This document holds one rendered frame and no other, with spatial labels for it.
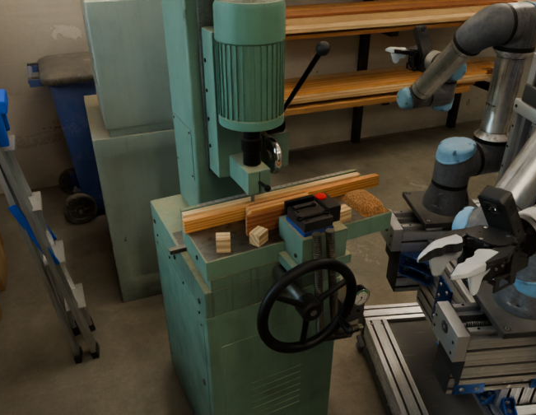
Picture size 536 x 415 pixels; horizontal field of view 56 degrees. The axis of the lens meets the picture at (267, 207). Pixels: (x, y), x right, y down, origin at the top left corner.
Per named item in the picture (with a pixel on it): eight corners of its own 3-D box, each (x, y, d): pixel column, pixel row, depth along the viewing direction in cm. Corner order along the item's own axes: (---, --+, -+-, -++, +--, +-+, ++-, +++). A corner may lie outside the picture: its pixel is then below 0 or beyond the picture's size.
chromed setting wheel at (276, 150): (275, 181, 156) (276, 145, 150) (258, 166, 166) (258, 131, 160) (284, 179, 157) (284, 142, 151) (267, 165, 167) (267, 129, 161)
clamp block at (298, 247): (300, 269, 132) (300, 240, 127) (277, 243, 142) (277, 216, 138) (347, 254, 137) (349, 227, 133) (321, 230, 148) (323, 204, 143)
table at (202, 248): (219, 303, 124) (217, 284, 121) (182, 241, 148) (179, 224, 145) (411, 243, 147) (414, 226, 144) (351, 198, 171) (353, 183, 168)
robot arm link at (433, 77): (487, 30, 134) (400, 118, 179) (520, 28, 137) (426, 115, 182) (472, -5, 137) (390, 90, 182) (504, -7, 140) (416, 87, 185)
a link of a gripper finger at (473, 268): (468, 313, 70) (495, 285, 76) (471, 277, 68) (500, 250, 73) (446, 305, 72) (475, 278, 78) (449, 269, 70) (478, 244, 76)
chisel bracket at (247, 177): (248, 200, 140) (248, 173, 136) (229, 180, 151) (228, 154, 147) (272, 195, 143) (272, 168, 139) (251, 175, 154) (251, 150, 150)
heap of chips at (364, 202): (364, 217, 149) (365, 207, 147) (338, 197, 159) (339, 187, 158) (389, 211, 152) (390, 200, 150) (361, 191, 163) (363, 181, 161)
